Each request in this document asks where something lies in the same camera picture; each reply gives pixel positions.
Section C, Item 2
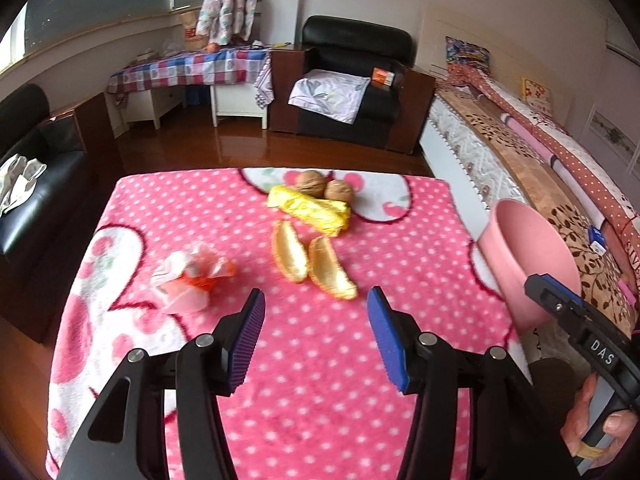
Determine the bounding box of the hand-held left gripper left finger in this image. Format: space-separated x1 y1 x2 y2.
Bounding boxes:
59 288 266 480

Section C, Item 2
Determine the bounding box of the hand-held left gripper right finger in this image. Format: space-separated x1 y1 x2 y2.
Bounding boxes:
366 286 582 480

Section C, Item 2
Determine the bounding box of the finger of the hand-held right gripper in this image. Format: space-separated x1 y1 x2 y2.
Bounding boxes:
524 273 587 322

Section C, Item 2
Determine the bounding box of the pink plastic basin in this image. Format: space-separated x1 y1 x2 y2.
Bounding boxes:
477 199 584 337

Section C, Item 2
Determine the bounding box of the person's right hand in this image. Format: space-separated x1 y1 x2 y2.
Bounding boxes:
560 374 640 472

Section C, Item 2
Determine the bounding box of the small blue box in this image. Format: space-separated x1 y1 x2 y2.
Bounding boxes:
587 225 609 257

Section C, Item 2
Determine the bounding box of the pink and white crumpled wrapper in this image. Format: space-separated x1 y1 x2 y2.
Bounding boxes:
151 242 237 314

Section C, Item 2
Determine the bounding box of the pink polka dot blanket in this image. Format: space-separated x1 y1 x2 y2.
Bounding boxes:
45 167 534 480

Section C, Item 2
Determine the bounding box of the gold ingot shaped shell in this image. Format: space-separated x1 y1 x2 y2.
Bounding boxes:
308 236 358 301
271 220 309 284

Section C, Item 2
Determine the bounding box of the brown floral bed sheet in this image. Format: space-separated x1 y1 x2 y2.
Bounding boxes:
440 85 628 323

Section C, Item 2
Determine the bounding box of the red polka dot quilt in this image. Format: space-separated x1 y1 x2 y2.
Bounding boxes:
447 62 640 243

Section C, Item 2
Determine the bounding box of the yellow gold foil wrapper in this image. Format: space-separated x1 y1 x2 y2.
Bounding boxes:
267 186 351 236

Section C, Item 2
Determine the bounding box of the brown walnut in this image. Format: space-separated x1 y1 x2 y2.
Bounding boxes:
294 171 326 197
325 180 356 206

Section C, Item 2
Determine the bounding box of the white quilted mattress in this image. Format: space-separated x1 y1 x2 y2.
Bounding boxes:
420 95 533 213

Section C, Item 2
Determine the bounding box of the yellow flowered pillow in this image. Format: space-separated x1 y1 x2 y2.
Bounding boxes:
520 77 552 107

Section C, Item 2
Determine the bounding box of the white floral pillowcase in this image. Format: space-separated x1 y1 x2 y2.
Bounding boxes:
287 71 372 125

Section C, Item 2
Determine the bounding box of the colourful printed pillow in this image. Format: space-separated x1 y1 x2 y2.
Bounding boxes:
445 36 490 69

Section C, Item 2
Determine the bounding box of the black leather sofa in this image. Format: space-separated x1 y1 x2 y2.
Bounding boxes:
0 83 121 346

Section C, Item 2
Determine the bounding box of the white desk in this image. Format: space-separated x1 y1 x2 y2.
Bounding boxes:
120 82 269 130

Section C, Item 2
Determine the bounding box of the white patterned cloth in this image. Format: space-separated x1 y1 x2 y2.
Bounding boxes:
0 154 49 216

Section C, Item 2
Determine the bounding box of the checkered tablecloth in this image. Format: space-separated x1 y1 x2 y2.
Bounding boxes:
106 47 275 109

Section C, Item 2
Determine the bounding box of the white headboard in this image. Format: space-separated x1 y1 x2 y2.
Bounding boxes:
417 2 532 87

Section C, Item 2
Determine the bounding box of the black leather armchair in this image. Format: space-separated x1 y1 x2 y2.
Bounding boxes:
270 15 436 156

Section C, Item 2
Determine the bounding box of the brown paper bag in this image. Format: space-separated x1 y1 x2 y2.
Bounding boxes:
181 9 209 52

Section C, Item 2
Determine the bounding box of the hanging patterned jacket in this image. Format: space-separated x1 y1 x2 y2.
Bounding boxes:
196 0 259 45

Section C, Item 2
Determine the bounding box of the framed wall picture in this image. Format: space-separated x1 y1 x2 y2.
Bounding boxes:
587 110 639 159

